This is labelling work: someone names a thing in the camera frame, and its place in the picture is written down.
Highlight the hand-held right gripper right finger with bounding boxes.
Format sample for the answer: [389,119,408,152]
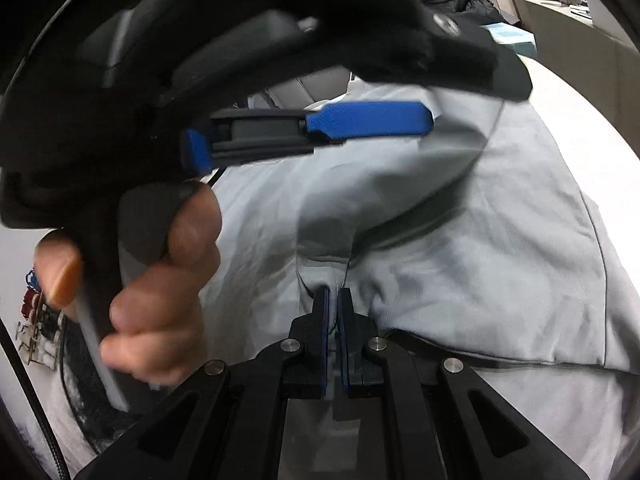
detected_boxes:
[336,287,591,480]

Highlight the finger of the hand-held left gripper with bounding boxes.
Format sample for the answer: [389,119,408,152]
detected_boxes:
[181,101,435,172]

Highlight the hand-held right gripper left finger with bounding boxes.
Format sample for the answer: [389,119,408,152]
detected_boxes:
[75,285,333,480]

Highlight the grey shorts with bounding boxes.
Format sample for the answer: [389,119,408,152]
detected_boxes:
[197,82,640,480]

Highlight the person's left hand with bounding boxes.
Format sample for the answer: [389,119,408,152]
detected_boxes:
[34,186,223,390]

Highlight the light blue cloth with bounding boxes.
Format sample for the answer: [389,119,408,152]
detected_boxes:
[490,22,537,56]

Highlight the small wooden rack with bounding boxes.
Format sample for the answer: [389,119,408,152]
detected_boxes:
[17,267,63,368]

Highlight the black white zigzag rug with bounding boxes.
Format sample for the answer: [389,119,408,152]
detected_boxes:
[60,330,146,456]

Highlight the black cable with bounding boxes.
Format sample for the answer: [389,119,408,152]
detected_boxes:
[0,320,71,480]

